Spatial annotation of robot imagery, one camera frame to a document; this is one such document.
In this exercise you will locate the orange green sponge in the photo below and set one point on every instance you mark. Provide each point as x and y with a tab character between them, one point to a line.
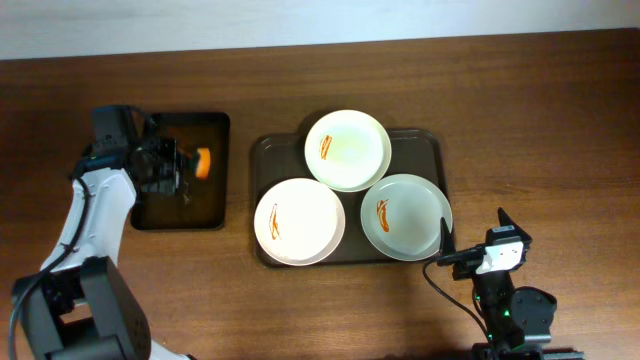
202	163

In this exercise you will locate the white plate back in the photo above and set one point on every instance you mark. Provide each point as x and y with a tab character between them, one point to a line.
348	150

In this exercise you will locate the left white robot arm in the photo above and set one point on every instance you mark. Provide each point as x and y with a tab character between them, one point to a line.
78	306

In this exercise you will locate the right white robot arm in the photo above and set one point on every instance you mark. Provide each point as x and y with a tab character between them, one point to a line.
516	322

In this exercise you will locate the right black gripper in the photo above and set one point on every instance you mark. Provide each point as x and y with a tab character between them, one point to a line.
470	254

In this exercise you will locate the white plate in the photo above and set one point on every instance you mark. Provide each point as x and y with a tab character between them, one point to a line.
299	222
348	150
401	216

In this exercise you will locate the small black water tray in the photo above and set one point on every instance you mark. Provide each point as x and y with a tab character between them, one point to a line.
198	204

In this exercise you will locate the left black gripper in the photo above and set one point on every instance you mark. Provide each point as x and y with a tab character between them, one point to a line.
170	166

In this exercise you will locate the large brown serving tray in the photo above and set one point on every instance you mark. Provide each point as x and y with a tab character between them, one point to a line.
278	157

